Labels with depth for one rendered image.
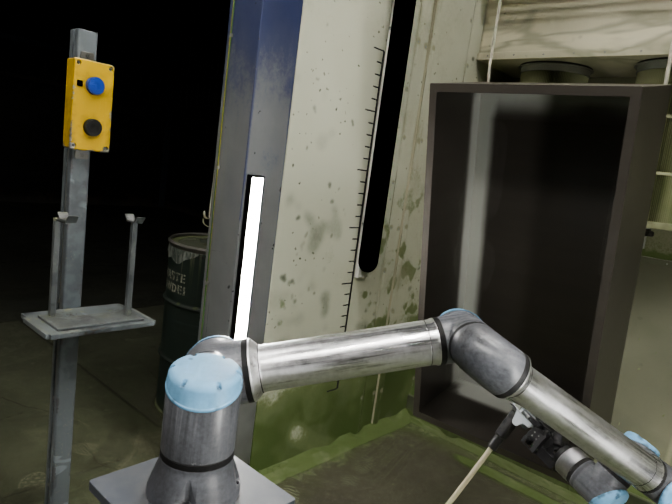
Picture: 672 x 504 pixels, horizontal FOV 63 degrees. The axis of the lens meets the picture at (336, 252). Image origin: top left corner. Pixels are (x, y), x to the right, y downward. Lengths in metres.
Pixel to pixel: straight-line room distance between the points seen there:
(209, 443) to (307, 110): 1.35
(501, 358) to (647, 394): 1.70
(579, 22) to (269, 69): 1.55
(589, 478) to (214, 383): 1.03
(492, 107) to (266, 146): 0.82
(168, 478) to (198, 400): 0.17
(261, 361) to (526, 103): 1.28
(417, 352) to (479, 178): 0.99
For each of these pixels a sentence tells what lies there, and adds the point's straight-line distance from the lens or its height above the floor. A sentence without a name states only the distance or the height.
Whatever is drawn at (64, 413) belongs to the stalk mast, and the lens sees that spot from 2.09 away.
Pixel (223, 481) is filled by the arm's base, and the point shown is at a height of 0.70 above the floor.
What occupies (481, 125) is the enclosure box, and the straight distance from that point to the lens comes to 2.13.
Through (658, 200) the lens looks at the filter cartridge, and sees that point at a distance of 2.81.
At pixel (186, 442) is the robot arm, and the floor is 0.79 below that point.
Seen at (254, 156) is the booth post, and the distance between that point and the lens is 1.97.
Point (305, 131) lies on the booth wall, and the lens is 2.13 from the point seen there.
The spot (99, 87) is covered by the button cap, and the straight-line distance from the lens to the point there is 1.82.
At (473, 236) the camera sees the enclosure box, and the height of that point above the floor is 1.15.
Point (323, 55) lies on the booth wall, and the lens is 2.20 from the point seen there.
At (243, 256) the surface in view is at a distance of 1.98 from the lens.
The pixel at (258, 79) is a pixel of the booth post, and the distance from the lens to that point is 1.98.
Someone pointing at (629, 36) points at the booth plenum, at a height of 2.06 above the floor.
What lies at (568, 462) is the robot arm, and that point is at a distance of 1.72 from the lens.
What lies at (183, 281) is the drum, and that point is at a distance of 2.74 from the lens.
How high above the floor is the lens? 1.34
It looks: 9 degrees down
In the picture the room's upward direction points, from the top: 8 degrees clockwise
